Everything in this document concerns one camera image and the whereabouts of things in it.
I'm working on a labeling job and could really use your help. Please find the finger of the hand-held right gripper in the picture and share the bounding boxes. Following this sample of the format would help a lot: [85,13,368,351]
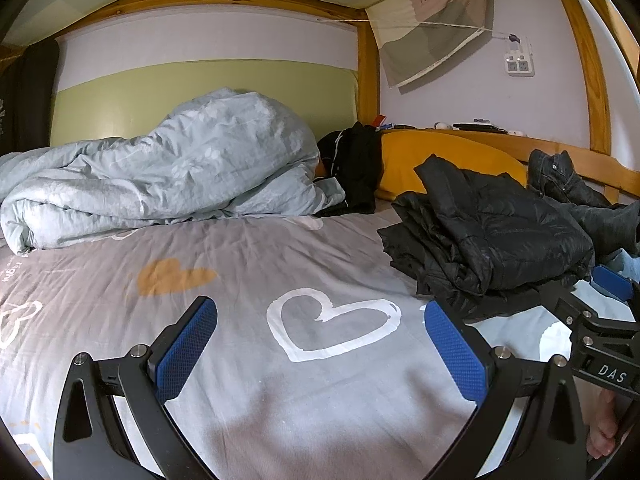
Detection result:
[542,284,603,333]
[591,266,640,303]

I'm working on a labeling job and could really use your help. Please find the yellow cushion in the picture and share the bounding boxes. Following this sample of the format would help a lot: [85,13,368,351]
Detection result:
[375,129,528,203]

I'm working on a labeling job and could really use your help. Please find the white wall socket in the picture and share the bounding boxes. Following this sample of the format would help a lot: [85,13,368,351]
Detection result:
[501,35,536,77]

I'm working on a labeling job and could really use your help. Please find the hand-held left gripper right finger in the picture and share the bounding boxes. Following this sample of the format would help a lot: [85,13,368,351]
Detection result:
[424,301,587,480]

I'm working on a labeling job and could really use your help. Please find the black backpack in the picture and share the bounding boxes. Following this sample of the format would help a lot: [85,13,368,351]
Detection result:
[316,121,383,217]

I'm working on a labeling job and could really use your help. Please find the light blue garment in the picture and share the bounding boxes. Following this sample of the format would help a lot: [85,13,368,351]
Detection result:
[602,250,640,281]

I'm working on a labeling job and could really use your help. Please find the wooden bed frame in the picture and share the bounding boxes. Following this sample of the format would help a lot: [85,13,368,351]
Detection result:
[0,0,640,206]

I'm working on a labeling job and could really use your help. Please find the person's right hand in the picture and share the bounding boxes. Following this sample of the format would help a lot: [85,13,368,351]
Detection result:
[585,387,623,461]

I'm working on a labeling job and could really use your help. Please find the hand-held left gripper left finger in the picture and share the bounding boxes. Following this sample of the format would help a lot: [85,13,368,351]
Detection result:
[52,296,219,480]

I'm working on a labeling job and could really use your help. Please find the hanging checkered cloth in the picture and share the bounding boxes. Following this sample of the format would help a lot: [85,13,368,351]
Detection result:
[365,0,516,93]

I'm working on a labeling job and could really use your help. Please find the black puffer jacket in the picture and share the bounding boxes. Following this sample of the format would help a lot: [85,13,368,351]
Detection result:
[377,155,598,321]

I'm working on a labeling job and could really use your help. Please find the light grey duvet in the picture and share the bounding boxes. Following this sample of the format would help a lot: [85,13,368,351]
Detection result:
[0,87,348,256]

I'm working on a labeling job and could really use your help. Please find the dark grey jeans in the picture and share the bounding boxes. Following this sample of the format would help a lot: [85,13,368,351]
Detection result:
[527,149,640,261]

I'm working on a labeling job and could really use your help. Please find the black printed storage bag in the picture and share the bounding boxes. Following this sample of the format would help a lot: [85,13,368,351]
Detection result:
[0,40,61,153]

